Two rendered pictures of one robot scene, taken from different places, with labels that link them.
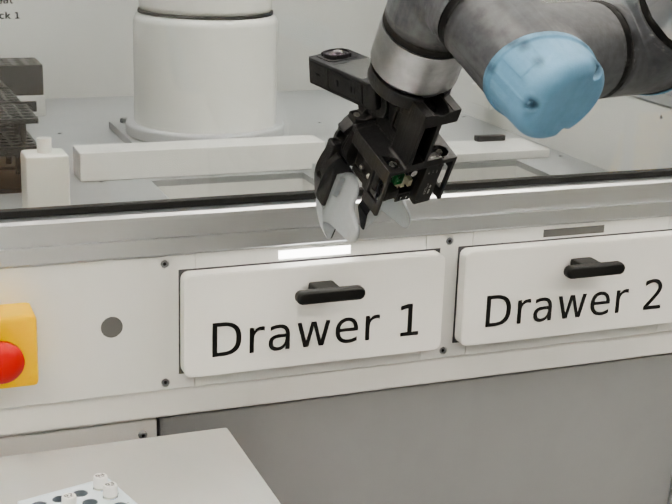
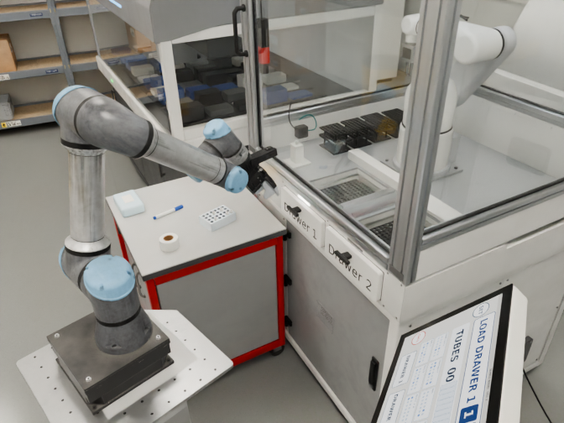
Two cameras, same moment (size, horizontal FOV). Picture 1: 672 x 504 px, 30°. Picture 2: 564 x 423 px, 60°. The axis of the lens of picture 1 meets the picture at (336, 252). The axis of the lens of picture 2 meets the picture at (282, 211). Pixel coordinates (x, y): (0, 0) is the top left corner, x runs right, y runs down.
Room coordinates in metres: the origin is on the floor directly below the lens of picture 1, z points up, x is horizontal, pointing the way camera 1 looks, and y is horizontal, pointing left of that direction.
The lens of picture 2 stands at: (1.02, -1.47, 1.86)
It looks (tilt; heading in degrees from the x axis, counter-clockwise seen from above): 33 degrees down; 84
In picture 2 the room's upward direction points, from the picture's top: 1 degrees counter-clockwise
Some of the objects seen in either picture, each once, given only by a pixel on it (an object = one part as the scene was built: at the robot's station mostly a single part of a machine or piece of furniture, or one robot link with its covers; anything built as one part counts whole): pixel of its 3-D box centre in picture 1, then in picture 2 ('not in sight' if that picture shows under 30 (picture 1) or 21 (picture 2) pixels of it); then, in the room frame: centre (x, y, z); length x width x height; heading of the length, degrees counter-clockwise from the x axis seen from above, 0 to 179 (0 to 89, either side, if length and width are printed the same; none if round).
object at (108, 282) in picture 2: not in sight; (111, 286); (0.68, -0.47, 1.03); 0.13 x 0.12 x 0.14; 128
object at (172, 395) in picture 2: not in sight; (127, 376); (0.66, -0.49, 0.70); 0.45 x 0.44 x 0.12; 36
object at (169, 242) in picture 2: not in sight; (169, 242); (0.75, 0.05, 0.78); 0.07 x 0.07 x 0.04
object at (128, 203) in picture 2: not in sight; (128, 202); (0.55, 0.36, 0.78); 0.15 x 0.10 x 0.04; 115
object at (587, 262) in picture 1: (588, 266); (345, 256); (1.34, -0.28, 0.91); 0.07 x 0.04 x 0.01; 112
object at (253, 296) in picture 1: (316, 312); (301, 215); (1.25, 0.02, 0.87); 0.29 x 0.02 x 0.11; 112
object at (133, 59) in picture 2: not in sight; (210, 39); (0.92, 1.73, 1.13); 1.78 x 1.14 x 0.45; 112
